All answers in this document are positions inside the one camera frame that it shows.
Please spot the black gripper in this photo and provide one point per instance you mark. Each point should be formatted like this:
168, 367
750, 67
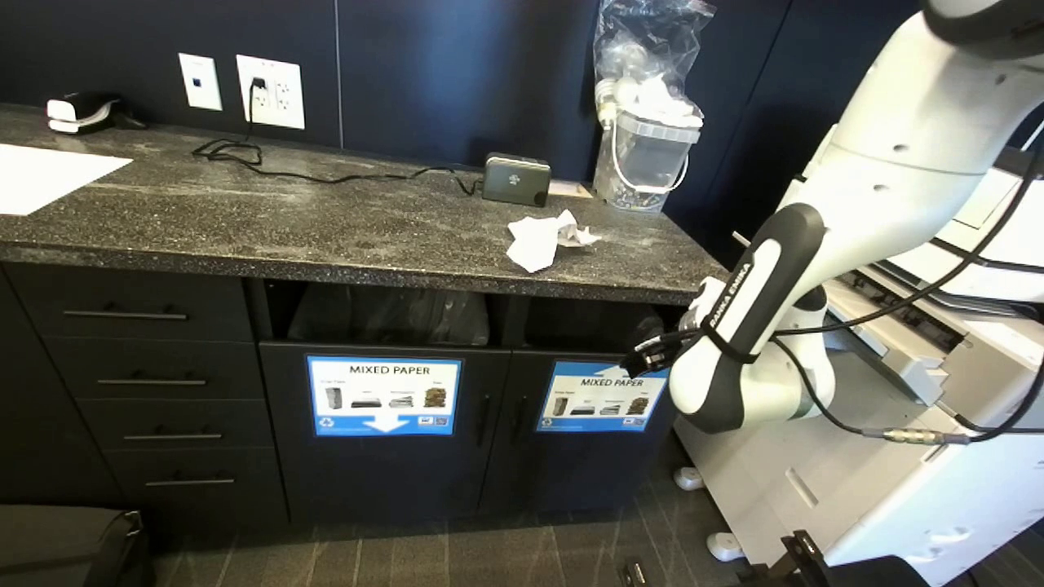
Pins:
674, 347

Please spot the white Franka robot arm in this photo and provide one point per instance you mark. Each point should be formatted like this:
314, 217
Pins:
925, 141

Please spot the black bin liner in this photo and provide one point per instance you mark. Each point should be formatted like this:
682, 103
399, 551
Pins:
392, 317

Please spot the up arrow mixed paper label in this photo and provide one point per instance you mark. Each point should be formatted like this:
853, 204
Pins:
598, 405

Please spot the white printer foot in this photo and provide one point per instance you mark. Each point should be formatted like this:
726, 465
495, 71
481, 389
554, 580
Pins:
686, 478

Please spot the large crumpled white paper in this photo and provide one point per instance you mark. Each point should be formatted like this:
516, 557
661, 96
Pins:
539, 241

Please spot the small beige flat pad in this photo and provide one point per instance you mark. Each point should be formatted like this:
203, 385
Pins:
572, 189

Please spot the clear plastic bucket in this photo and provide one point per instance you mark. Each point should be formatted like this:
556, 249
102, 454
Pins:
645, 151

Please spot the small grey box device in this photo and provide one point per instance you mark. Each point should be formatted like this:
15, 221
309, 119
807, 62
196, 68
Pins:
516, 179

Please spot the down arrow mixed paper label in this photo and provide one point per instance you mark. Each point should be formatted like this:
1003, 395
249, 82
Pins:
383, 395

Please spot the black floor stand part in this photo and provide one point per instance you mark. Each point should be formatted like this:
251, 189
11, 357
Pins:
802, 560

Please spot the clear plastic bag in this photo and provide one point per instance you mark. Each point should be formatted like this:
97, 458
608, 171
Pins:
648, 51

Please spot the large white office printer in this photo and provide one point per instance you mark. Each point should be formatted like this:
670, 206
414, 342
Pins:
925, 501

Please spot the black cabinet with stone counter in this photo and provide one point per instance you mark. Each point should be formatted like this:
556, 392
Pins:
218, 228

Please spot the flat white paper sheet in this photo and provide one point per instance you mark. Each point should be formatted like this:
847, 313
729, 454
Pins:
50, 176

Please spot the white stapler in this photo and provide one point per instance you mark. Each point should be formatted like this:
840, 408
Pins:
70, 115

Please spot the large white wall outlet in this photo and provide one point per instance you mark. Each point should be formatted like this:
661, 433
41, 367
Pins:
273, 93

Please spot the small white wall plate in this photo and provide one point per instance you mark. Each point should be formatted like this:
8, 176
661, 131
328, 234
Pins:
199, 82

